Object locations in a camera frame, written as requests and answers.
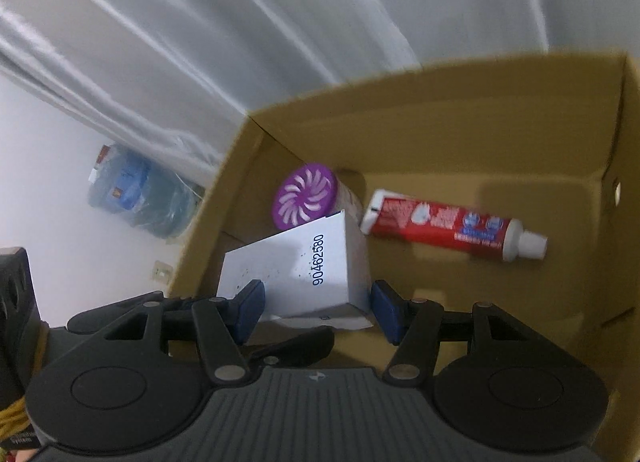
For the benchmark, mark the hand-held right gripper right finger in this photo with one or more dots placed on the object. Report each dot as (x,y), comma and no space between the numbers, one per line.
(385,309)

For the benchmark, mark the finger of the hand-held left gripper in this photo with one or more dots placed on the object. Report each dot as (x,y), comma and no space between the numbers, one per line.
(295,349)

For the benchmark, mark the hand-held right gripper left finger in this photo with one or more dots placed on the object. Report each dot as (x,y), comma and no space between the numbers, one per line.
(251,307)

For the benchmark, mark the white paper box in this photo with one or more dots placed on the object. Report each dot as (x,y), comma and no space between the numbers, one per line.
(295,267)

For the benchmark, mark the red toothpaste tube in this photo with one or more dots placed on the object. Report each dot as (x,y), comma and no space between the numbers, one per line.
(440,224)

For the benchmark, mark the brown cardboard box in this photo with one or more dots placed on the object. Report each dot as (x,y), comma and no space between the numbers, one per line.
(500,152)

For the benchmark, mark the yellow rubber band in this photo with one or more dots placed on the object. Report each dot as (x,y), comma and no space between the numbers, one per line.
(11,414)

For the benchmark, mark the purple lid air freshener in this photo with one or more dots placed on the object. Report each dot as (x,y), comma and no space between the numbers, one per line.
(305,197)

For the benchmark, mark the blue water jug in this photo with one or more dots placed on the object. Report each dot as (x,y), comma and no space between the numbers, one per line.
(135,189)

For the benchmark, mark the white satin curtain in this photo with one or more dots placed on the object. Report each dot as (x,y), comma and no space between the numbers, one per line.
(225,27)

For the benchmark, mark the white wall outlet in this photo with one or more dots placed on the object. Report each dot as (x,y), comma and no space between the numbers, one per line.
(162,269)

